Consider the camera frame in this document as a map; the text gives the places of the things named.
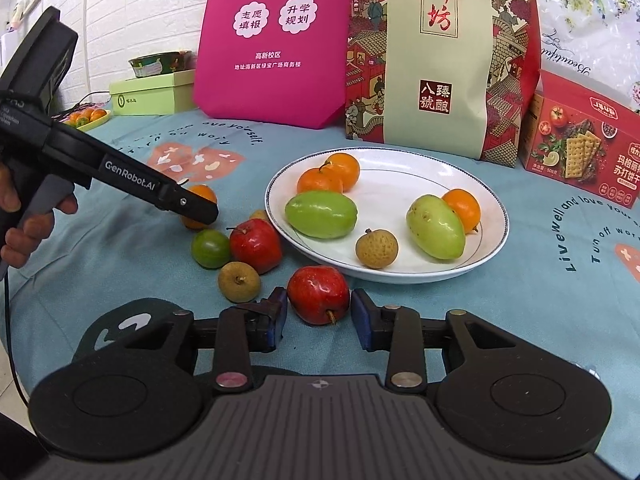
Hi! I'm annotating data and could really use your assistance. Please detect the green patterned bowl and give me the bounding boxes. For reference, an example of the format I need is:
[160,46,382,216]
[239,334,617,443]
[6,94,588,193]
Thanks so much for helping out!
[128,50,192,78]

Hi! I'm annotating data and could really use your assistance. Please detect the small orange on plate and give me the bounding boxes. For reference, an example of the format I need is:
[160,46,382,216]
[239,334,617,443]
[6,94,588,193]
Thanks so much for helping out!
[323,152,360,192]

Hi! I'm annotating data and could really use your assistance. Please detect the red green gift bag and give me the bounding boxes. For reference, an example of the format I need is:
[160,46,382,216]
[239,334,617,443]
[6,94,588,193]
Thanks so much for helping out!
[345,0,541,167]

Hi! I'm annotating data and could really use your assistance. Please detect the round green tomato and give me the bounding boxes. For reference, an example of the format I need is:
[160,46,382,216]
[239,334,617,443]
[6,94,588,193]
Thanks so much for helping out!
[191,229,231,270]

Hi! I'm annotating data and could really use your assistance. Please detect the large orange with stem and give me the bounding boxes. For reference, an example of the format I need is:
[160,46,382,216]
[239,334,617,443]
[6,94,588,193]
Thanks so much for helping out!
[181,184,218,231]

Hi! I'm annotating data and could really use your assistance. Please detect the floral white bag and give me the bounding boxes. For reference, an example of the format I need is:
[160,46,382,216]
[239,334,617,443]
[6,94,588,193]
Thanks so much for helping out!
[537,0,639,112]

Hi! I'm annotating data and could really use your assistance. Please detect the red cracker box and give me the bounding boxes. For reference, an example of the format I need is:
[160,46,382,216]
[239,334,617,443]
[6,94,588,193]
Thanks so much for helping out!
[518,70,639,208]

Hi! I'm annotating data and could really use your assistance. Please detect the magenta tote bag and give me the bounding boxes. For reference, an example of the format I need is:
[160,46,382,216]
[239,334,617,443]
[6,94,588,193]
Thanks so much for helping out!
[193,0,349,129]

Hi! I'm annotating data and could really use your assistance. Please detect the orange tangerine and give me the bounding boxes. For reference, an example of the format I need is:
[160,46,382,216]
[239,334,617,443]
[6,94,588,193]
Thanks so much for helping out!
[296,164,344,193]

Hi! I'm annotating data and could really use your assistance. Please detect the white oval plate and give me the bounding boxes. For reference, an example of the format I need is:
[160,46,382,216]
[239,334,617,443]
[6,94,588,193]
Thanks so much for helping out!
[265,146,510,284]

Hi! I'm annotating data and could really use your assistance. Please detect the large red apple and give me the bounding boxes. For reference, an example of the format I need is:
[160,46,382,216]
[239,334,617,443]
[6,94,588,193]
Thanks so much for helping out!
[286,266,350,326]

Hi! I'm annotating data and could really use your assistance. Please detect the green gift box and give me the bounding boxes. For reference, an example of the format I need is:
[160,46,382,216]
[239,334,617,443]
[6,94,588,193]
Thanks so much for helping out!
[110,70,195,116]

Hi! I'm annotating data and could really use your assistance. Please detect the brown longan fruit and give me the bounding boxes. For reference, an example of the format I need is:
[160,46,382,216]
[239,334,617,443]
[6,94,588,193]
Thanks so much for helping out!
[218,261,262,304]

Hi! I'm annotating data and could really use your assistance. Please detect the person's left hand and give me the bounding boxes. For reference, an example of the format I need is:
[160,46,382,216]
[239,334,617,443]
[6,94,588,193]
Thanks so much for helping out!
[0,161,80,270]

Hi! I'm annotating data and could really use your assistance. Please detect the green jujube fruit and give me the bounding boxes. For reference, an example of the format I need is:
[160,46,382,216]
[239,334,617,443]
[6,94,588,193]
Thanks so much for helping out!
[284,190,358,240]
[406,194,465,260]

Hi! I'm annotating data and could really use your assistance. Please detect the yellow tray of fruits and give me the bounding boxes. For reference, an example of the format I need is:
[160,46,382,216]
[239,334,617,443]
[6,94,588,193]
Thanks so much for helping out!
[61,106,112,132]

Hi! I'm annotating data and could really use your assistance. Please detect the small orange right side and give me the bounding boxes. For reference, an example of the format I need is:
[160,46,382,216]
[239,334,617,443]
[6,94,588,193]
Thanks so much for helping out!
[442,188,482,234]

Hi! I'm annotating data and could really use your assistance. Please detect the tan longan fruit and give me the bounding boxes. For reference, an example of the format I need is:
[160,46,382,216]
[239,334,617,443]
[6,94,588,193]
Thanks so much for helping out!
[355,229,399,270]

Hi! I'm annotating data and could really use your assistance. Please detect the small red apple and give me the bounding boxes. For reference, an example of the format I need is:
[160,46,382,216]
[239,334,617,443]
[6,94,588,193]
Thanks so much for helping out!
[229,219,283,275]

